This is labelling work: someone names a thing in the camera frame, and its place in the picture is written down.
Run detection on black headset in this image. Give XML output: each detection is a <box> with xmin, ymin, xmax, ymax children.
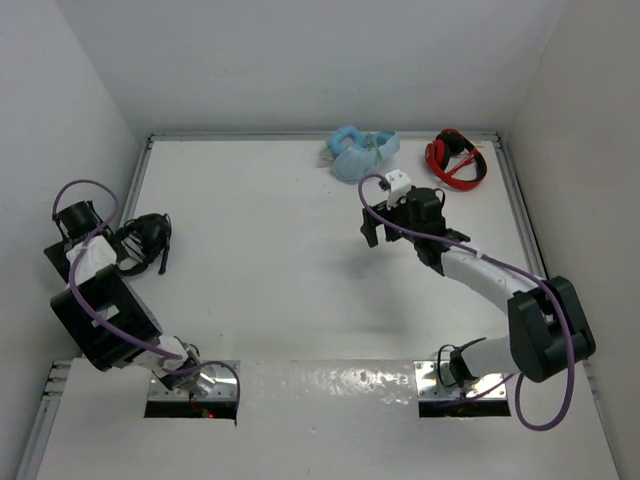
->
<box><xmin>115</xmin><ymin>213</ymin><xmax>173</xmax><ymax>277</ymax></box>

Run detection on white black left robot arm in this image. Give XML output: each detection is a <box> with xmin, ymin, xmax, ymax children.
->
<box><xmin>50</xmin><ymin>214</ymin><xmax>198</xmax><ymax>392</ymax></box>

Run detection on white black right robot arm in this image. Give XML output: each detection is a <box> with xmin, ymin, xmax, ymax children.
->
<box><xmin>360</xmin><ymin>180</ymin><xmax>596</xmax><ymax>388</ymax></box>

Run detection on red black headphones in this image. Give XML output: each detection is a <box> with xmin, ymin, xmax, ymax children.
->
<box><xmin>424</xmin><ymin>128</ymin><xmax>488</xmax><ymax>191</ymax></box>

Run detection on light blue headphones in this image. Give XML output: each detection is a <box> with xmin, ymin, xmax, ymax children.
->
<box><xmin>320</xmin><ymin>125</ymin><xmax>400</xmax><ymax>184</ymax></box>

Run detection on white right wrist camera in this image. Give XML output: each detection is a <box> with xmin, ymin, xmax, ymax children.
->
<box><xmin>383</xmin><ymin>169</ymin><xmax>413</xmax><ymax>210</ymax></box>

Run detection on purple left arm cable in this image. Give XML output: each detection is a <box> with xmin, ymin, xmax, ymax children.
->
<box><xmin>52</xmin><ymin>179</ymin><xmax>241</xmax><ymax>416</ymax></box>

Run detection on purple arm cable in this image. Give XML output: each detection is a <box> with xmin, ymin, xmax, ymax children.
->
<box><xmin>52</xmin><ymin>179</ymin><xmax>241</xmax><ymax>416</ymax></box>
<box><xmin>357</xmin><ymin>172</ymin><xmax>576</xmax><ymax>431</ymax></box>

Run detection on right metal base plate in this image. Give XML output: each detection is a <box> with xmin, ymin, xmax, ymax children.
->
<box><xmin>414</xmin><ymin>359</ymin><xmax>507</xmax><ymax>403</ymax></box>

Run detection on metal base plate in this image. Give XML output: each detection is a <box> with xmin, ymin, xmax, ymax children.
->
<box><xmin>148</xmin><ymin>361</ymin><xmax>240</xmax><ymax>402</ymax></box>
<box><xmin>414</xmin><ymin>359</ymin><xmax>507</xmax><ymax>403</ymax></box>

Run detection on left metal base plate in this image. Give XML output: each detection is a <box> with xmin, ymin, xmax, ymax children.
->
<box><xmin>148</xmin><ymin>361</ymin><xmax>240</xmax><ymax>402</ymax></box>

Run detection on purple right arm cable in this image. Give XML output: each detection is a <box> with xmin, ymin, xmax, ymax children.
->
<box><xmin>357</xmin><ymin>172</ymin><xmax>576</xmax><ymax>431</ymax></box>

